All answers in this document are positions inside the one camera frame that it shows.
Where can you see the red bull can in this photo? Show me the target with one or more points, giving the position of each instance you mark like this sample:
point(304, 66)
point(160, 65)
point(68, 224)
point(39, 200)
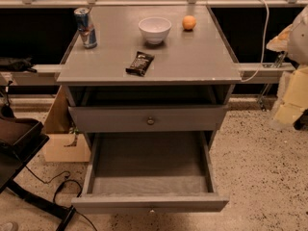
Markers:
point(85, 27)

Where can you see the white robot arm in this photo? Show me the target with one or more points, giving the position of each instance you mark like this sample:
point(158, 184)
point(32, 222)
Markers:
point(293, 41)

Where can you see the closed grey upper drawer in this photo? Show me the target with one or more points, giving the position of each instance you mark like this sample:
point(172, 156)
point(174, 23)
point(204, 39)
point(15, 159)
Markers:
point(147, 119)

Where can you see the grey drawer cabinet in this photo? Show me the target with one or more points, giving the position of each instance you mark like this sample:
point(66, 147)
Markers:
point(149, 99)

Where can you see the open grey middle drawer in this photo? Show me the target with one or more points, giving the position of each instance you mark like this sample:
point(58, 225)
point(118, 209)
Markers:
point(169, 172)

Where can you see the black snack bar wrapper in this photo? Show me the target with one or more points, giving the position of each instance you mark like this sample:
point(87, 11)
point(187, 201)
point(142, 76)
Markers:
point(140, 64)

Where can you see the white ceramic bowl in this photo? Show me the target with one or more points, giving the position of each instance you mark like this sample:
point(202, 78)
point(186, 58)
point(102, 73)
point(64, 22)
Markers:
point(154, 29)

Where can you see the orange fruit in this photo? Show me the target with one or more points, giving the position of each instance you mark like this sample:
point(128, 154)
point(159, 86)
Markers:
point(188, 22)

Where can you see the cardboard box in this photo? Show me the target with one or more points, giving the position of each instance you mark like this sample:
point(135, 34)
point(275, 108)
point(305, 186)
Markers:
point(66, 144)

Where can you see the black chair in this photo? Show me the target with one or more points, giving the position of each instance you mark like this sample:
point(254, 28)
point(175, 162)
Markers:
point(20, 140)

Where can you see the black bag on rail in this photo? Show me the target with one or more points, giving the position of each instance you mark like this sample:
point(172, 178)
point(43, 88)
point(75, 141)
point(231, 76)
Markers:
point(16, 64)

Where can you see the metal railing frame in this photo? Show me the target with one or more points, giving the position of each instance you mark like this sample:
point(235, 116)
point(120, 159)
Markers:
point(198, 56)

